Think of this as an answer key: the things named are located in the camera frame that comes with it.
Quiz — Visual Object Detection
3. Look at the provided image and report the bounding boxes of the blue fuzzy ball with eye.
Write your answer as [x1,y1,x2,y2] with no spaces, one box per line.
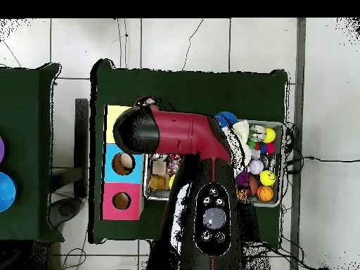
[214,110,239,128]

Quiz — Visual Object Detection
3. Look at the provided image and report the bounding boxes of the cream knitted cloth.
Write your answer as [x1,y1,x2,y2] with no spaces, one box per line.
[221,120,252,176]

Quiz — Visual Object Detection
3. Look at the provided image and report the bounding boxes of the wooden box with three holes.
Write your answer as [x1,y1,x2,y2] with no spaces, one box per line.
[99,105,149,221]

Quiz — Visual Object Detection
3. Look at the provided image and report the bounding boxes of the metal mesh bin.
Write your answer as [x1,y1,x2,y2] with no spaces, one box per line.
[142,119,285,208]

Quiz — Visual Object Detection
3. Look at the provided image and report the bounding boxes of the dark green table cloth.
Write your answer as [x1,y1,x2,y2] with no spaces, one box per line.
[0,63,65,243]
[89,58,289,248]

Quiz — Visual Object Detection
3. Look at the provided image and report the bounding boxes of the black upright panel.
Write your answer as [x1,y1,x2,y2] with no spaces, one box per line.
[74,98,89,198]

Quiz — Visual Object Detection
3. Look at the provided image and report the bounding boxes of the brown teddy bear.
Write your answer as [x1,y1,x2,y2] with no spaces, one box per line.
[148,173,170,192]

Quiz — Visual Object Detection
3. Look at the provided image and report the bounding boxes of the plain yellow ball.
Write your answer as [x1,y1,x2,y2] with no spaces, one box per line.
[263,127,277,144]

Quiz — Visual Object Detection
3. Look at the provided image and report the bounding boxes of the dark grey stand base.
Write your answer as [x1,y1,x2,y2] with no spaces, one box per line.
[49,196,82,229]

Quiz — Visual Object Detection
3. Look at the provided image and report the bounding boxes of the yellow smiley ball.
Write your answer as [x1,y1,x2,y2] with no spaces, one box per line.
[258,169,276,187]

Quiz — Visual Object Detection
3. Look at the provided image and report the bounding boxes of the orange toy basketball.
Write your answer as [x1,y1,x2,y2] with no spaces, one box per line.
[256,185,274,203]

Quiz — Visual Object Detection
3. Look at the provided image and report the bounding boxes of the large blue ball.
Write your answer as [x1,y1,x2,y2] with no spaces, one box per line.
[0,172,17,212]

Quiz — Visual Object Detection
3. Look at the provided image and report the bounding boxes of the thin black floor cable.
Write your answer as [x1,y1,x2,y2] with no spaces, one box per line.
[181,18,204,72]

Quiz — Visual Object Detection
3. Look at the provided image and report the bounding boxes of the black power cable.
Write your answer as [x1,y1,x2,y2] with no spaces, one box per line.
[285,155,360,165]

